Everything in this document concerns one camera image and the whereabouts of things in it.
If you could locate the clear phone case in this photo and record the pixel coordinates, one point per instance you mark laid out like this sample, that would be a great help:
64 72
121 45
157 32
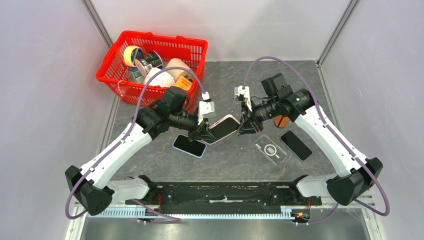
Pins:
275 154

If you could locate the black phone teal edge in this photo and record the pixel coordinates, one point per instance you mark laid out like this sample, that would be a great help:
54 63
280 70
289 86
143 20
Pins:
296 146

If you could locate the yellow tape roll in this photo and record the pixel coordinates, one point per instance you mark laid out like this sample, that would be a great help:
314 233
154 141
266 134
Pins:
130 54

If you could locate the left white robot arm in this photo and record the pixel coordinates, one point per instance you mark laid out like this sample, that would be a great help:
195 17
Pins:
91 183

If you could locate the blue small box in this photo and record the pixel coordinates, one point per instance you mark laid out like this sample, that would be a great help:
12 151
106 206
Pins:
135 75

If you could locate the orange bottle blue cap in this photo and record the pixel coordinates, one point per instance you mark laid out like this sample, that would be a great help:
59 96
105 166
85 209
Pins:
280 121

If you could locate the orange small box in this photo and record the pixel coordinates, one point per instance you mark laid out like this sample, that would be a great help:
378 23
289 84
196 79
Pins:
184 83

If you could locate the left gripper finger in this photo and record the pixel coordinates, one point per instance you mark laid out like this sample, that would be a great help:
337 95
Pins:
207 134
200 136

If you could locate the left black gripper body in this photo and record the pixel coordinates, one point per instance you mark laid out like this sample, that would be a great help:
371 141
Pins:
197 132

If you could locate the dark printed can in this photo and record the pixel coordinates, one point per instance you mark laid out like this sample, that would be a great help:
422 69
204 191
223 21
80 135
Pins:
147 62

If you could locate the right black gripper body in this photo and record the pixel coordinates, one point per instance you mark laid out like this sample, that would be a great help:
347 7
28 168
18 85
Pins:
252 119

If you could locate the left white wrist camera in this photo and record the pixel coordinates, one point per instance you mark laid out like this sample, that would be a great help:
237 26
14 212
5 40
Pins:
206 108

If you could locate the beige tape roll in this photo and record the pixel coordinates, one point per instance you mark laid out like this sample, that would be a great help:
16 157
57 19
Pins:
177 73

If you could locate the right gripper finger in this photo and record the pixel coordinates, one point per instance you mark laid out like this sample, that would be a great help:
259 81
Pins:
249 127
245 114

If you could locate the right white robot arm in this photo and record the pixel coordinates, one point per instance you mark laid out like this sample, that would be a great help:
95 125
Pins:
354 172

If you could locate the red plastic basket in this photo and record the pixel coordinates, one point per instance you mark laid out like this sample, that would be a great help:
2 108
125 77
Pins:
119 76

